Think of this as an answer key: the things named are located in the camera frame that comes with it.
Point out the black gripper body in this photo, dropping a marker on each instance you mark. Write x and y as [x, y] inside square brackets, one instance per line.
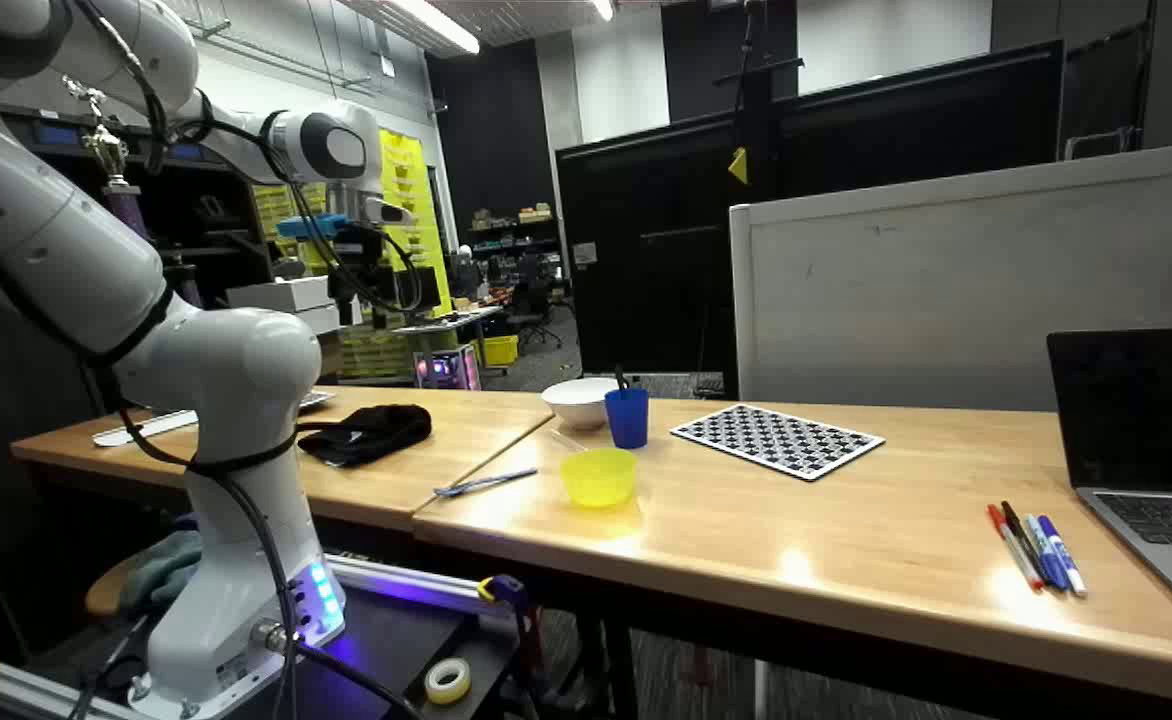
[371, 262]

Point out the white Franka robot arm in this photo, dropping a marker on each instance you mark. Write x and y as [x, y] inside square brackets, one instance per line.
[224, 373]

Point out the yellow poster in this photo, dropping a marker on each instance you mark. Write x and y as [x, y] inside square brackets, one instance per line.
[414, 200]

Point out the black folded cloth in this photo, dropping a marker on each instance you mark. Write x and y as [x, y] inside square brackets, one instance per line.
[366, 432]

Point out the ceiling light strip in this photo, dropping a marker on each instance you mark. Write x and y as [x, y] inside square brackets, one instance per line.
[435, 24]

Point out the white ceramic bowl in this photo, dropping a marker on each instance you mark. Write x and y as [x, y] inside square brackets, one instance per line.
[573, 396]

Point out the large black screen panel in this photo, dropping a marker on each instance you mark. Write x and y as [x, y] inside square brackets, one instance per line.
[650, 252]

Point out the blue plastic cup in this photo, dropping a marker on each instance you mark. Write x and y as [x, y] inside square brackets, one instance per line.
[624, 416]

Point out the yellow plastic bowl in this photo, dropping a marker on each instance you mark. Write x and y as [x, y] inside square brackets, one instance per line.
[596, 479]

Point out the teal cloth rag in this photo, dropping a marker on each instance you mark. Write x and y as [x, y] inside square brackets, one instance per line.
[163, 573]

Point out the roll of tape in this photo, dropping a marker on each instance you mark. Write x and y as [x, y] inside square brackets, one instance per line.
[445, 683]

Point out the small checkerboard calibration sheet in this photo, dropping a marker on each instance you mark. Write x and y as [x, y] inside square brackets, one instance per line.
[777, 441]

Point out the white partition panel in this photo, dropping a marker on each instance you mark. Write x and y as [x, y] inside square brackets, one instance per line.
[958, 282]

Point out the black marker pen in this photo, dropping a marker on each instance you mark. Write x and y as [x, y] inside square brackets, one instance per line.
[1017, 526]

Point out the red marker pen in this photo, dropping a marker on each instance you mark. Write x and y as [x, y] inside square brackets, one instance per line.
[1012, 545]

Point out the blue capped marker pen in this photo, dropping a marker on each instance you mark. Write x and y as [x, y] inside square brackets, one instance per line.
[1067, 557]
[1046, 557]

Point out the grey laptop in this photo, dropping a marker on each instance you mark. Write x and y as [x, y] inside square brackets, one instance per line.
[1144, 425]

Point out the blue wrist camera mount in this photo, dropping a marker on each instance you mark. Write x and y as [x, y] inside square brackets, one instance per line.
[308, 226]

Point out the aluminium rail with yellow clamp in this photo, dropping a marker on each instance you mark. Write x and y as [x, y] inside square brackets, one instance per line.
[24, 691]

